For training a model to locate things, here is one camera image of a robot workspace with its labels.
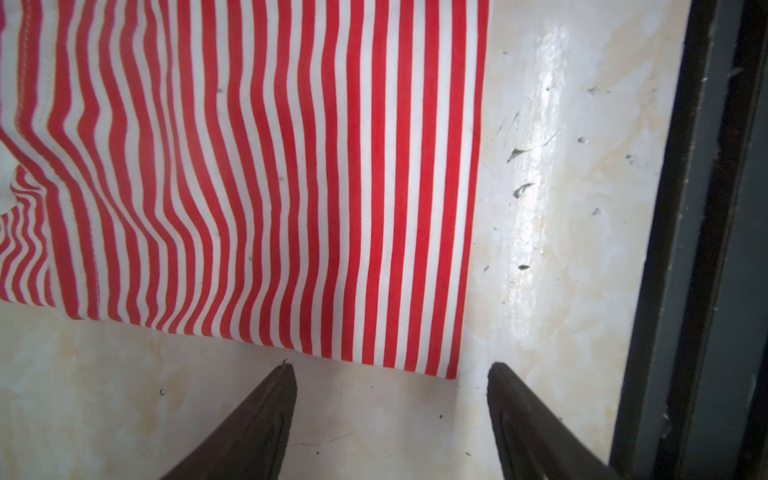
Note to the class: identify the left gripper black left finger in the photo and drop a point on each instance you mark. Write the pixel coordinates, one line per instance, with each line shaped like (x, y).
(252, 441)

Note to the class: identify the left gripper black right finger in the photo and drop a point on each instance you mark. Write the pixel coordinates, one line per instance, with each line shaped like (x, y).
(532, 442)

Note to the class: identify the red white striped tank top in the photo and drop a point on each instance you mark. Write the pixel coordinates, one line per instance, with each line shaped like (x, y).
(293, 174)

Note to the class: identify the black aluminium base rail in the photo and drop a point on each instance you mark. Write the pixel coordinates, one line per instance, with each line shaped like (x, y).
(693, 403)

